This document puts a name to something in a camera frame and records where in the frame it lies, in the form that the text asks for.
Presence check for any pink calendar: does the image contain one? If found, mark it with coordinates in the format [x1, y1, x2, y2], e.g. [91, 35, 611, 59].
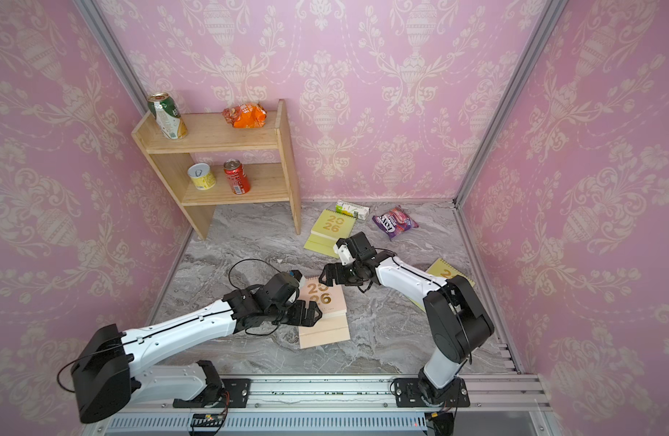
[298, 277, 350, 349]

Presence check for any green calendar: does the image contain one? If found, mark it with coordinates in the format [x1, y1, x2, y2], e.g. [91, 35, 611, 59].
[425, 258, 476, 287]
[304, 210, 356, 258]

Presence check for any green juice carton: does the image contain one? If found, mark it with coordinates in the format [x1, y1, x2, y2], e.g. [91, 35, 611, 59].
[336, 200, 370, 221]

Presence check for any wooden two-tier shelf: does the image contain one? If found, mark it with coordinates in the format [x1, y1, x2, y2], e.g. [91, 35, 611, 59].
[131, 100, 302, 239]

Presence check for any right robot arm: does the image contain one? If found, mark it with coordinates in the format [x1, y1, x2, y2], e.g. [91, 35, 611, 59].
[318, 233, 495, 405]

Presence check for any green and white can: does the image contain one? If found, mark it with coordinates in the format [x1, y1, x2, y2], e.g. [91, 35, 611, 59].
[147, 92, 187, 140]

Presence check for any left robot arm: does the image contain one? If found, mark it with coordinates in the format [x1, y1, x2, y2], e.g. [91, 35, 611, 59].
[70, 270, 323, 424]

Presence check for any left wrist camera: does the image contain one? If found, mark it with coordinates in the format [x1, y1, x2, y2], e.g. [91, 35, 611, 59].
[288, 270, 304, 283]

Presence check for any black electronics box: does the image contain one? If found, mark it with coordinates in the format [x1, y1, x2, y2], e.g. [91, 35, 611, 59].
[189, 413, 227, 435]

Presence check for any purple snack bag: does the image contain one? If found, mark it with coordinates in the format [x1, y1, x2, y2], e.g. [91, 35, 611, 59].
[372, 205, 419, 240]

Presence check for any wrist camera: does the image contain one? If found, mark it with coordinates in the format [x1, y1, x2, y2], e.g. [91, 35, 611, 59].
[288, 270, 304, 283]
[334, 243, 354, 266]

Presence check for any green calendar back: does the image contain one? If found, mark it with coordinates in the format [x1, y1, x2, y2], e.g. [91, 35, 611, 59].
[304, 210, 356, 258]

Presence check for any yellow tin can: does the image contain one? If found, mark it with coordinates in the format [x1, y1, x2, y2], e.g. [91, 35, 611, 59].
[187, 163, 216, 191]

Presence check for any red soda can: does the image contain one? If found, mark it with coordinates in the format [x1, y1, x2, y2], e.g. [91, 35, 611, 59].
[223, 159, 251, 195]

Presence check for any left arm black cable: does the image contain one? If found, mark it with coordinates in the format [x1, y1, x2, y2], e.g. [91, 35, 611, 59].
[226, 258, 284, 291]

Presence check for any orange snack bag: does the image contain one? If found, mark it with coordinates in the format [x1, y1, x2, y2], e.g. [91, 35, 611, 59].
[222, 103, 267, 129]

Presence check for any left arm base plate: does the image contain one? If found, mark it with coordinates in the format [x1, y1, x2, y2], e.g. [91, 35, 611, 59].
[173, 378, 251, 409]

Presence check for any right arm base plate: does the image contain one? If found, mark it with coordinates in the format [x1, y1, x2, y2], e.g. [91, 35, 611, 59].
[390, 377, 471, 408]

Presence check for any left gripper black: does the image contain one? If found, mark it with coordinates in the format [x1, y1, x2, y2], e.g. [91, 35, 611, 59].
[267, 299, 327, 326]

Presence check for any aluminium mounting rail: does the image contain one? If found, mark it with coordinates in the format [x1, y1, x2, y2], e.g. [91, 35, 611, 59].
[83, 374, 560, 435]

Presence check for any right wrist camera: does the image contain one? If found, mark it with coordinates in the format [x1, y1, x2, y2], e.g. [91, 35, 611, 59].
[334, 243, 354, 266]

